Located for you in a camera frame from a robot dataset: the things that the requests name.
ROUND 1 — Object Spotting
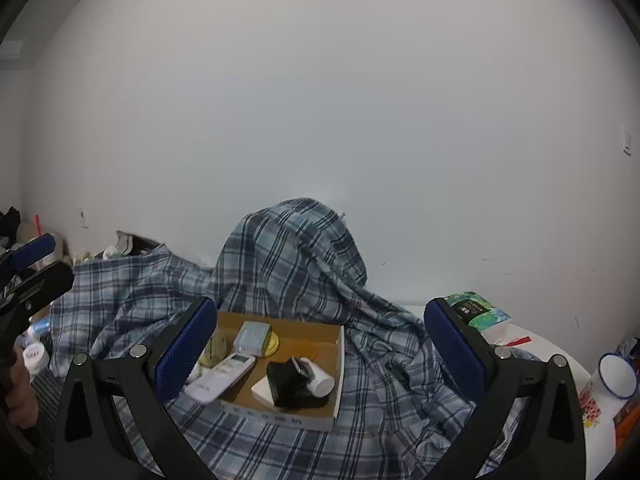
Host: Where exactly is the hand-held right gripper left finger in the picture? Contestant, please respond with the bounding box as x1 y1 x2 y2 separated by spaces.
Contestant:
52 296 219 480

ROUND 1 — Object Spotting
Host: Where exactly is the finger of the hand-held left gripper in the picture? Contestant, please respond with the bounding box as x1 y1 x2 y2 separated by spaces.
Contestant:
0 232 57 275
0 261 75 317

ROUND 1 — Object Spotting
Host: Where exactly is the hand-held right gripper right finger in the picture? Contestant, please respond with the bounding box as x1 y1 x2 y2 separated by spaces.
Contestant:
414 297 587 480

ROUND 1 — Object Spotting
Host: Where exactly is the cream round bundle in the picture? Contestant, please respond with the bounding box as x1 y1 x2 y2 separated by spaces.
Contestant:
202 330 232 367

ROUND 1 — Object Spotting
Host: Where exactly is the white remote control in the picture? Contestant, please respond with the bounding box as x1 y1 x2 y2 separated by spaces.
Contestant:
184 352 257 405

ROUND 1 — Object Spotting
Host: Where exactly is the light blue small box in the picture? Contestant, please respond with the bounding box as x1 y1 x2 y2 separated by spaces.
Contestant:
233 321 273 356

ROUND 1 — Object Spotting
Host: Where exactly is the black object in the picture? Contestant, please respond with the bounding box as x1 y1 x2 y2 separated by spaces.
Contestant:
266 356 331 409

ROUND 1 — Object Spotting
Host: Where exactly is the shallow cardboard box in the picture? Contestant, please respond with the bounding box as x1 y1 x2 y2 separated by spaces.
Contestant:
187 310 346 433

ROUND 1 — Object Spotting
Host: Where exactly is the white plastic bottle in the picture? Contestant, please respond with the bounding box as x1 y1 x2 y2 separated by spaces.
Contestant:
297 356 336 397

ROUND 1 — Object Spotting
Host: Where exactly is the person's left hand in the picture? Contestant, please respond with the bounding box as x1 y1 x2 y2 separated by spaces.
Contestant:
0 345 41 429

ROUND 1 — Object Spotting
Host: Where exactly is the beige round object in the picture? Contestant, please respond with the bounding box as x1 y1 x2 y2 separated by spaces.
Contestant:
17 220 72 267

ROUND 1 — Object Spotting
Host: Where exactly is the small white jar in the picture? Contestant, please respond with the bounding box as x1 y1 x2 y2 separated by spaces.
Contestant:
22 345 51 377

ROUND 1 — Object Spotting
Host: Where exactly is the dark cloth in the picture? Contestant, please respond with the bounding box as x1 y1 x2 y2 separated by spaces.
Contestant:
0 206 22 250

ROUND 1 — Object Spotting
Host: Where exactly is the white tissue pack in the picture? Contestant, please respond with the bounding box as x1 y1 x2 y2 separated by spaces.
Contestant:
479 321 532 347

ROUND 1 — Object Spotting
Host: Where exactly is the green printed packet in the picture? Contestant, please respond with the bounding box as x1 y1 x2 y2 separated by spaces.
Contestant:
444 290 512 333

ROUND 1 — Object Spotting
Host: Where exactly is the small white box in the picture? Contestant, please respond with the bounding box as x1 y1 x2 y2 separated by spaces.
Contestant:
250 375 276 406

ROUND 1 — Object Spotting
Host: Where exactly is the black and white box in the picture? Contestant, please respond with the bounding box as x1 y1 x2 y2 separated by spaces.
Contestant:
116 230 166 257

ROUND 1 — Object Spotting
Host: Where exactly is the blue plaid blanket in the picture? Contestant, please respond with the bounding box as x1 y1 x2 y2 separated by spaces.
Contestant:
47 197 543 480

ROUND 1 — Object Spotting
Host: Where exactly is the white enamel mug blue rim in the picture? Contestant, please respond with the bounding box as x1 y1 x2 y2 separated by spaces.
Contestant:
578 353 640 431

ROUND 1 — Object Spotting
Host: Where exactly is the orange packet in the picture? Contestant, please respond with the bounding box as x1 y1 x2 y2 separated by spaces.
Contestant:
612 400 640 453

